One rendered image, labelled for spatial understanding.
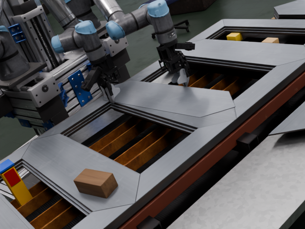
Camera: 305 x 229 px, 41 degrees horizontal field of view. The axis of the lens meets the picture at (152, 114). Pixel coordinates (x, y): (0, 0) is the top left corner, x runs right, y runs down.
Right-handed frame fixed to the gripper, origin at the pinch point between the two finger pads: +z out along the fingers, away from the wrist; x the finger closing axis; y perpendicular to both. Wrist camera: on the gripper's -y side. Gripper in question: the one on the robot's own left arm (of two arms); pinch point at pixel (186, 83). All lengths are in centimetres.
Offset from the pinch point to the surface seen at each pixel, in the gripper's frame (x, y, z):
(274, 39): 7, -49, 4
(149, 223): 40, 57, 8
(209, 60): -8.3, -22.2, 1.8
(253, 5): -212, -294, 85
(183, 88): 0.5, 2.7, 0.8
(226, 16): -230, -262, 85
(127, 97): -21.1, 16.8, 0.8
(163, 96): -3.8, 10.3, 0.8
